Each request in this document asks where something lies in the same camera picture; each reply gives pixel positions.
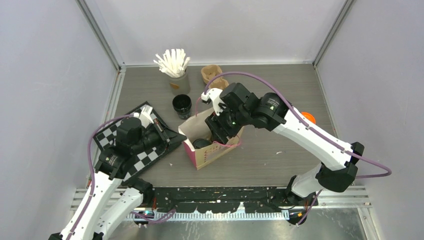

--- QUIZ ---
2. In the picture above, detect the brown cardboard cup carrier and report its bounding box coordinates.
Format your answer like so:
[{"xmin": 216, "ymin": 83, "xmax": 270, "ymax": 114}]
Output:
[{"xmin": 200, "ymin": 64, "xmax": 229, "ymax": 90}]

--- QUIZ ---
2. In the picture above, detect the stack of black cups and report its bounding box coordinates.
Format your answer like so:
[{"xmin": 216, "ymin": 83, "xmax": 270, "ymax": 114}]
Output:
[{"xmin": 172, "ymin": 94, "xmax": 192, "ymax": 120}]

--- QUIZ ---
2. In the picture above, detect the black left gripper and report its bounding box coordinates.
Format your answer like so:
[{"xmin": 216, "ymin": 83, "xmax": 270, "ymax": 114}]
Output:
[{"xmin": 132, "ymin": 117, "xmax": 187, "ymax": 154}]

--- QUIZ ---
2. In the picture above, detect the orange small object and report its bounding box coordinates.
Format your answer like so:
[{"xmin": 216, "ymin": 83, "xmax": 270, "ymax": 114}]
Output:
[{"xmin": 301, "ymin": 111, "xmax": 316, "ymax": 124}]

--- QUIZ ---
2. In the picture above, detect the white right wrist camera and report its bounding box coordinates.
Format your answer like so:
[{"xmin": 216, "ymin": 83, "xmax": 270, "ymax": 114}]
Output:
[{"xmin": 200, "ymin": 88, "xmax": 227, "ymax": 116}]

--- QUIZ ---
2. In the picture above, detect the white paper straws bundle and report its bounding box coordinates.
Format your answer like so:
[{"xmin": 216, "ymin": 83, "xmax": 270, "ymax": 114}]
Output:
[{"xmin": 153, "ymin": 48, "xmax": 191, "ymax": 78}]

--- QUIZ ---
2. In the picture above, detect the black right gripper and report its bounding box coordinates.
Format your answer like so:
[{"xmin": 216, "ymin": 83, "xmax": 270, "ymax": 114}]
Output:
[{"xmin": 204, "ymin": 101, "xmax": 250, "ymax": 145}]

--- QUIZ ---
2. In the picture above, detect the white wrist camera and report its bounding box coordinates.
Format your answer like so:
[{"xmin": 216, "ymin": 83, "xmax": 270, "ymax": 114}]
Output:
[
  {"xmin": 200, "ymin": 88, "xmax": 227, "ymax": 116},
  {"xmin": 133, "ymin": 105, "xmax": 154, "ymax": 128}
]

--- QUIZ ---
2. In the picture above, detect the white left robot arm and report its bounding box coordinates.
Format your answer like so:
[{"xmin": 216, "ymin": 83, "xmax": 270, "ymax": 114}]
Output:
[{"xmin": 49, "ymin": 113, "xmax": 187, "ymax": 240}]

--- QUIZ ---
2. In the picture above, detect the grey straw holder cup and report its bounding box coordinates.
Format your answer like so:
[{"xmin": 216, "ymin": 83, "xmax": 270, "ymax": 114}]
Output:
[{"xmin": 167, "ymin": 72, "xmax": 191, "ymax": 96}]

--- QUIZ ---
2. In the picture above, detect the black white chessboard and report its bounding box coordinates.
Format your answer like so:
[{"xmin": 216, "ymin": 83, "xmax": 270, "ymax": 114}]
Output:
[{"xmin": 93, "ymin": 101, "xmax": 180, "ymax": 186}]

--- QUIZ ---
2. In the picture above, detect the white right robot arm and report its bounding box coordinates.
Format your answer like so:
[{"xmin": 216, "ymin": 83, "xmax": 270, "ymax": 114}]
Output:
[{"xmin": 200, "ymin": 83, "xmax": 358, "ymax": 205}]

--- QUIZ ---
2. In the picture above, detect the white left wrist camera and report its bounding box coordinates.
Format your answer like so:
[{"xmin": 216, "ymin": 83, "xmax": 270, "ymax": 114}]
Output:
[{"xmin": 133, "ymin": 105, "xmax": 154, "ymax": 128}]

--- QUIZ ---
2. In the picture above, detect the paper bag with pink handles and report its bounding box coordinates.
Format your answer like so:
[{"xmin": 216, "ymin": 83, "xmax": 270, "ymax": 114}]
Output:
[{"xmin": 178, "ymin": 108, "xmax": 244, "ymax": 170}]

